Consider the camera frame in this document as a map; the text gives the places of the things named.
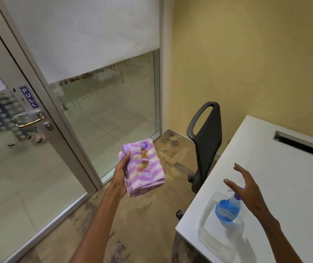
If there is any person's right hand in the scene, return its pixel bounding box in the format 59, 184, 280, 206
223, 163, 270, 217

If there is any aluminium framed glass door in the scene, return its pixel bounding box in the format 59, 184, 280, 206
0, 3, 99, 263

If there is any clear plastic container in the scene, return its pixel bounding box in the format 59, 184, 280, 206
197, 191, 245, 261

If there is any fixed glass partition panel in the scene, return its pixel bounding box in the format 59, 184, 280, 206
48, 49, 163, 187

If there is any black office chair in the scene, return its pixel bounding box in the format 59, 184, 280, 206
176, 101, 223, 220

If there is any purple striped cleaning cloth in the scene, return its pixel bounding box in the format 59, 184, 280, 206
118, 138, 166, 198

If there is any white roller blind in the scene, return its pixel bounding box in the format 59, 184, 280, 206
2, 0, 161, 85

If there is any person's left hand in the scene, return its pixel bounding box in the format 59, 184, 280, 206
109, 151, 132, 200

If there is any blue liquid spray bottle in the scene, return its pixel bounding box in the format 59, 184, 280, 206
214, 193, 242, 223

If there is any brass door handle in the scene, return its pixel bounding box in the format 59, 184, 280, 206
15, 112, 46, 129

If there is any person's right forearm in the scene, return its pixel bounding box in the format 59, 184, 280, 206
255, 207, 313, 263

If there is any person's left forearm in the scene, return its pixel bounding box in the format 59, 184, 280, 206
65, 186, 125, 263

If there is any blue door sign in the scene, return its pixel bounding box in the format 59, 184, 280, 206
19, 85, 40, 109

